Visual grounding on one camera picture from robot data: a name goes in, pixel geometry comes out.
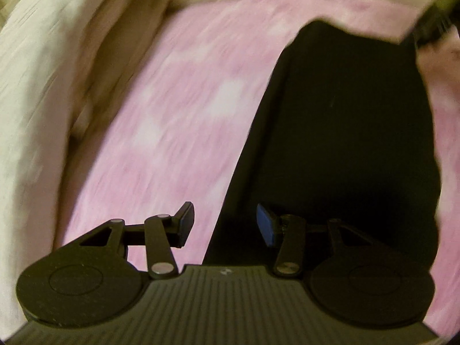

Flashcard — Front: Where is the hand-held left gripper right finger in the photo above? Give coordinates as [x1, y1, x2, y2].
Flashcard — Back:
[256, 203, 364, 278]

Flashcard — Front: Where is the pink floral blanket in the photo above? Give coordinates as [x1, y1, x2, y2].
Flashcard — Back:
[59, 0, 460, 335]

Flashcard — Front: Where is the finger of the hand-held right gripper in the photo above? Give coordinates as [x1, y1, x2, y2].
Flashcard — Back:
[413, 0, 455, 48]

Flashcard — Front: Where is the white striped duvet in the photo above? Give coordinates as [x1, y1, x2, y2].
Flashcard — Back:
[0, 0, 173, 326]

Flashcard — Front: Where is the black garment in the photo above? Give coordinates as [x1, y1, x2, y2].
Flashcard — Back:
[203, 20, 443, 272]

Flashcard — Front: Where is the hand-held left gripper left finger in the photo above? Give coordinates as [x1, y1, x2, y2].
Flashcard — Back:
[79, 201, 196, 281]

